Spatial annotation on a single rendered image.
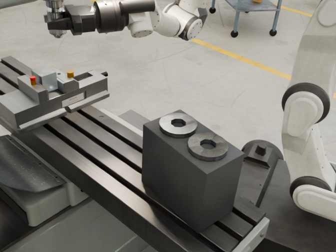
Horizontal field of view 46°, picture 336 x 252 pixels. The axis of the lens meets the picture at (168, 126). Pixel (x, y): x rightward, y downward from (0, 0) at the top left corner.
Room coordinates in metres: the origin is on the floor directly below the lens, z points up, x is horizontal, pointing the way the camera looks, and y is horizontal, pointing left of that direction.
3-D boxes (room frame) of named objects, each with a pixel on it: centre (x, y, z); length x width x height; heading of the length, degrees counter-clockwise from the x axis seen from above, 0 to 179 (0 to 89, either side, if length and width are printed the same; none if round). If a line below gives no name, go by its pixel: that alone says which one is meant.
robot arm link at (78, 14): (1.06, 0.24, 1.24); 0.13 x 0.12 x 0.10; 25
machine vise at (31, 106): (1.11, 0.38, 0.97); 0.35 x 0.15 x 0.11; 138
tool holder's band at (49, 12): (1.02, 0.32, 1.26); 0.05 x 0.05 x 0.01
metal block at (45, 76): (1.08, 0.40, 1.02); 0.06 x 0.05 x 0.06; 48
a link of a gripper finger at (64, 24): (0.99, 0.31, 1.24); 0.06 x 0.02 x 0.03; 115
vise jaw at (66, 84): (1.13, 0.36, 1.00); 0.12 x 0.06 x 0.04; 48
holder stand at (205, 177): (0.72, -0.06, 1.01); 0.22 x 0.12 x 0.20; 42
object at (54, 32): (1.02, 0.32, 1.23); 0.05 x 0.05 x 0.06
